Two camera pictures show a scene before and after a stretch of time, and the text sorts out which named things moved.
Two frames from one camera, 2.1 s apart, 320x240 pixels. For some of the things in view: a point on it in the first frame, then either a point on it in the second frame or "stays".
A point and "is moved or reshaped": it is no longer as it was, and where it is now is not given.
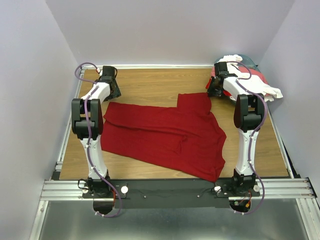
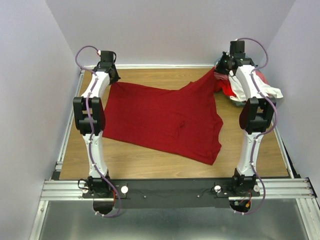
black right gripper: x=211 y=93 to x=218 y=68
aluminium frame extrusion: x=270 y=188 stays
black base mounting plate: x=166 y=193 stays
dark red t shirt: x=187 y=136 is moved or reshaped
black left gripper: x=116 y=93 to x=116 y=77
